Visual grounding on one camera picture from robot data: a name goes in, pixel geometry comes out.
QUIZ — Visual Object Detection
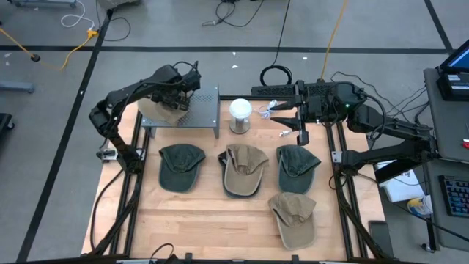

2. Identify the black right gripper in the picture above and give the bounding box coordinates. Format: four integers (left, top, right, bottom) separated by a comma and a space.
270, 79, 335, 147

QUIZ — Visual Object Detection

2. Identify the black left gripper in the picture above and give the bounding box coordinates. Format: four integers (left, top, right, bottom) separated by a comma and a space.
149, 67, 202, 111

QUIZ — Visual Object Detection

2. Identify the tan baseball cap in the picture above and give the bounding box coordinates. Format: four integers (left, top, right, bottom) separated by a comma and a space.
267, 191, 318, 252
136, 95, 190, 128
223, 143, 270, 197

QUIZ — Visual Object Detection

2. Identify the black perforated metal box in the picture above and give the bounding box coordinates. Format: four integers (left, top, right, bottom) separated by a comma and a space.
251, 82, 344, 98

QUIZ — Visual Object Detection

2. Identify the grey perforated metal shelf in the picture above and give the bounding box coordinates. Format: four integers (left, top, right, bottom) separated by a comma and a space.
141, 86, 221, 139

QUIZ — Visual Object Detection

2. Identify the white bulb lamp brass base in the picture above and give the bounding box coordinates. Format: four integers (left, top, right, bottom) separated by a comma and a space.
228, 98, 253, 135

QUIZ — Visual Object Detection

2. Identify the black diagonal bar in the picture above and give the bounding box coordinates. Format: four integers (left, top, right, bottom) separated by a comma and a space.
373, 157, 428, 184

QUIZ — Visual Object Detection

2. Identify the white paper box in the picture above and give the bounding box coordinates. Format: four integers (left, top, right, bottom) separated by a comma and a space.
374, 159, 426, 204

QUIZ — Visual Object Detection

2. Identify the grey side desk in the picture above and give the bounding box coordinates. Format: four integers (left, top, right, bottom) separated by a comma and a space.
423, 67, 469, 163
423, 157, 469, 252

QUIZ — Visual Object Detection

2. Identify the black phone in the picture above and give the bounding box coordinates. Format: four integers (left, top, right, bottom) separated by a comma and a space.
367, 219, 396, 258

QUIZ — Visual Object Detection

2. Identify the grey table leg base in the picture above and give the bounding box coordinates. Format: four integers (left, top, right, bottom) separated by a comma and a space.
7, 0, 78, 8
0, 81, 36, 94

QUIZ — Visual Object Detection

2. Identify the wipes canister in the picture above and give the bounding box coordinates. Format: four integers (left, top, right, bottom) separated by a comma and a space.
406, 194, 434, 217

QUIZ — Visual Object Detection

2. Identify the black box device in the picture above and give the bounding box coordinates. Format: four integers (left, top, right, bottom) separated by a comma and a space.
435, 71, 469, 102

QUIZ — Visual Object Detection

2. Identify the black wheeled base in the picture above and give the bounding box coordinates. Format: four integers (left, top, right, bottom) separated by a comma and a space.
0, 112, 15, 133

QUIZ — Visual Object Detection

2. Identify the laptop screen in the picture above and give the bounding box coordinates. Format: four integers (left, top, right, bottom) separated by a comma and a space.
439, 39, 469, 74

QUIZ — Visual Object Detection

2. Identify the black keyboard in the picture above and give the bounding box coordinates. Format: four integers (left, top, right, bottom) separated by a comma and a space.
438, 175, 469, 219

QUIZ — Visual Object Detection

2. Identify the white lamp cable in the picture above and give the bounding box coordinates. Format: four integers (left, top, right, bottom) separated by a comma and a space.
257, 98, 294, 139

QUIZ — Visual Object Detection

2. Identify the coiled black cable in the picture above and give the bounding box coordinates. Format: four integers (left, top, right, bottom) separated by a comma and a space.
259, 65, 293, 87

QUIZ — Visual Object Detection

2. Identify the black floor cable loop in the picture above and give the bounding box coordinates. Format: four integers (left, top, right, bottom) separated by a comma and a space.
95, 0, 132, 43

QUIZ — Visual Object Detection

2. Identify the black hanging cable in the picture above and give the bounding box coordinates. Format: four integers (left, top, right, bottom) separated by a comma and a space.
271, 0, 292, 67

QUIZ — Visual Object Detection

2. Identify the yellow hanging cable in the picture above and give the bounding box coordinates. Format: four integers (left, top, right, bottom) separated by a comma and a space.
320, 0, 350, 82

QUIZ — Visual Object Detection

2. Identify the black floor cable tangle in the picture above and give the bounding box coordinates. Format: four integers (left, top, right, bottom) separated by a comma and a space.
201, 0, 265, 29

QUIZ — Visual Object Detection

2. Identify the yellow floor extension cable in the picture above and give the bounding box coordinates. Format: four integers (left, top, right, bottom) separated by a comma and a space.
0, 27, 100, 71

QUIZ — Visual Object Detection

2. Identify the white floor cable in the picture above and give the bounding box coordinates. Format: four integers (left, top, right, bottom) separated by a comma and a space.
60, 0, 96, 30

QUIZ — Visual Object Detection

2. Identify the black aluminium table frame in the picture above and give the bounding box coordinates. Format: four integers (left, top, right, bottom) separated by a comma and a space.
82, 94, 395, 264

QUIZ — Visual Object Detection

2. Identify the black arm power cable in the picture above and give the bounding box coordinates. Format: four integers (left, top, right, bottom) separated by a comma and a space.
89, 168, 125, 254

